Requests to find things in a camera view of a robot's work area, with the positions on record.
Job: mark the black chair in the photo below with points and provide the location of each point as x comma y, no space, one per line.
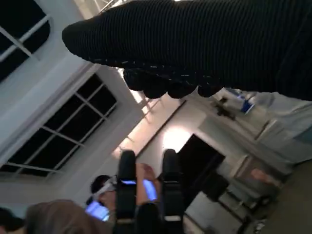
215,187

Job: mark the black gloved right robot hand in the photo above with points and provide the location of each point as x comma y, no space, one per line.
195,44

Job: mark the dark paned window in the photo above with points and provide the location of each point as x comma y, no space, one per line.
14,19
61,136

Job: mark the white VR headset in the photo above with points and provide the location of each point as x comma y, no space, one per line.
104,189

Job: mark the white desk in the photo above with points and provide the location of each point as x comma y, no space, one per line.
212,214

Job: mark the dark doorway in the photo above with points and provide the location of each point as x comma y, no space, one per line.
200,153

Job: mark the person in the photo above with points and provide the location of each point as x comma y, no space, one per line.
61,217
9,219
102,182

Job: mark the glowing blue screen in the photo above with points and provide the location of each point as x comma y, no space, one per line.
96,210

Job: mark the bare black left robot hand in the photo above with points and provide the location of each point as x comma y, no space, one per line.
125,195

